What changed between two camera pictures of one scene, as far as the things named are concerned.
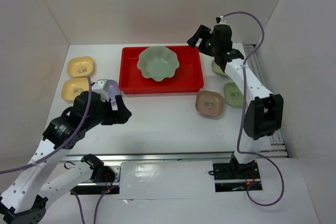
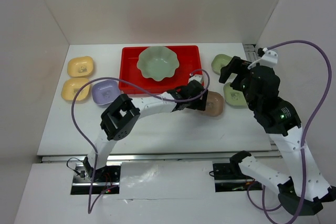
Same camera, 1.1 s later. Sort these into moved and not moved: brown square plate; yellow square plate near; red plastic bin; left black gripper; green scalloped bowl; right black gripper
Moved: right black gripper; left black gripper
Not moved: yellow square plate near; brown square plate; green scalloped bowl; red plastic bin
